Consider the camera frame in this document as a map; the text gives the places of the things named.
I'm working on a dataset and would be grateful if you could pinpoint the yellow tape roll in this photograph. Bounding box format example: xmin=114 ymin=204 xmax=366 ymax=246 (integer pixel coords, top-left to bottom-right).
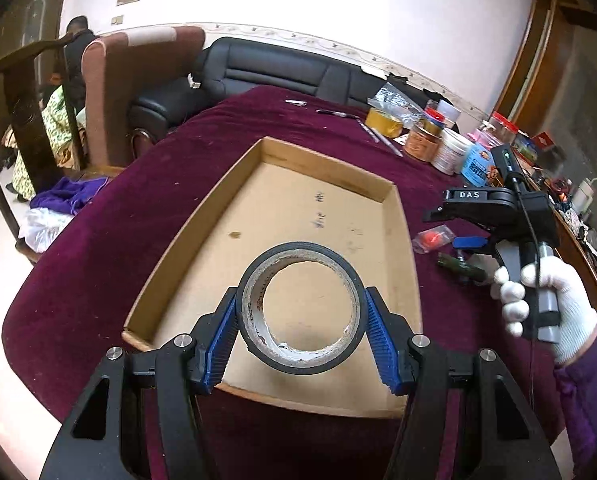
xmin=365 ymin=107 xmax=403 ymax=139

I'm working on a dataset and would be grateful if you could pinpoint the white gloved right hand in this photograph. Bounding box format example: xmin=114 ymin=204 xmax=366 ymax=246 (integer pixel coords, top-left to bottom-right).
xmin=491 ymin=256 xmax=597 ymax=367

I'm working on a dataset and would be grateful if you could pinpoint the black tape roll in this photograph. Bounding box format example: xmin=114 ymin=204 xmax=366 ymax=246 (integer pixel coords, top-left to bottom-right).
xmin=236 ymin=242 xmax=368 ymax=375

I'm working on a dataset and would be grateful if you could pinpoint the brown upholstered armchair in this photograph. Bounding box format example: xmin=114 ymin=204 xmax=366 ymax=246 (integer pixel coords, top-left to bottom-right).
xmin=82 ymin=25 xmax=205 ymax=167

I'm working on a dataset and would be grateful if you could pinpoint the purple sleeved right forearm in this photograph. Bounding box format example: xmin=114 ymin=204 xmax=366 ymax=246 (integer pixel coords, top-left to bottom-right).
xmin=553 ymin=337 xmax=597 ymax=479

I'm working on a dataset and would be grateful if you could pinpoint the white labelled tub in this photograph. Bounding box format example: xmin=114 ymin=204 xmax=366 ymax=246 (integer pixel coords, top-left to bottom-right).
xmin=431 ymin=128 xmax=473 ymax=176

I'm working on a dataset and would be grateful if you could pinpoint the blue cartoon label jar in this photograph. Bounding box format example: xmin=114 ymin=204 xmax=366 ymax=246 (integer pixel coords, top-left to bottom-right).
xmin=460 ymin=143 xmax=494 ymax=188

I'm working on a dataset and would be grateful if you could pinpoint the black silver pen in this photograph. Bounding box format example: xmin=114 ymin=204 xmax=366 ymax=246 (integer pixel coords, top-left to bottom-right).
xmin=316 ymin=108 xmax=359 ymax=120

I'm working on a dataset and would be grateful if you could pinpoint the maroon velvet tablecloth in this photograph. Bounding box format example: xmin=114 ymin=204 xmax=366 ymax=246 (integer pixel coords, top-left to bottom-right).
xmin=1 ymin=84 xmax=570 ymax=480

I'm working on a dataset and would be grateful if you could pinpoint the small white pen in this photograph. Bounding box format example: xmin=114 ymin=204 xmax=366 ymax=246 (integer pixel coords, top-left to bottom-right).
xmin=356 ymin=118 xmax=380 ymax=143

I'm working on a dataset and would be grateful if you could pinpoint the person in dark clothes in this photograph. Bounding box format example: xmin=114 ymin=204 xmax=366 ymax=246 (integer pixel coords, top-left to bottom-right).
xmin=64 ymin=15 xmax=98 ymax=113

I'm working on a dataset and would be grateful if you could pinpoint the purple cloth on chair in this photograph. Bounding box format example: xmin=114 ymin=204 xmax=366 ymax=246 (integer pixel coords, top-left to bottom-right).
xmin=29 ymin=177 xmax=108 ymax=216

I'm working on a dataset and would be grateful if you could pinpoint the dark wooden chair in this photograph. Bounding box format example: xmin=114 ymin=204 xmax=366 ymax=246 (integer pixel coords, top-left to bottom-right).
xmin=0 ymin=32 xmax=74 ymax=263

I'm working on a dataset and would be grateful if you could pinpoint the cardboard tray box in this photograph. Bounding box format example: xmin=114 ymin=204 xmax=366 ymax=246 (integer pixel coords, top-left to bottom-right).
xmin=123 ymin=138 xmax=422 ymax=418

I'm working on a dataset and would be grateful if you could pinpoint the orange labelled jar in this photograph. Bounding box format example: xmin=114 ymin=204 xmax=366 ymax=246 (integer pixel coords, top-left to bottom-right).
xmin=404 ymin=118 xmax=442 ymax=162

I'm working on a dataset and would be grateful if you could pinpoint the black leather sofa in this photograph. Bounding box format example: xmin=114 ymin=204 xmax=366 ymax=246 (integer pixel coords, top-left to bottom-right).
xmin=127 ymin=37 xmax=432 ymax=157

